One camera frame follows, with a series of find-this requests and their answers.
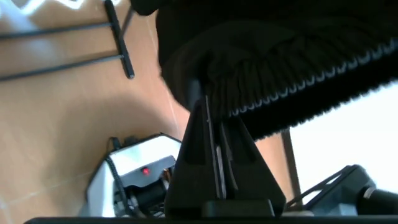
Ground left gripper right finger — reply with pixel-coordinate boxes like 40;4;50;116
216;117;287;218

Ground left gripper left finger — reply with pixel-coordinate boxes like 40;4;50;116
164;95;223;218

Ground black shorts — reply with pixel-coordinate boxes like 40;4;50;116
129;0;398;141

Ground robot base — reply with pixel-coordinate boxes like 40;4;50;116
86;133;183;218

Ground black clothes rack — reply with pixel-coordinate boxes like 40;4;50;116
0;0;136;82

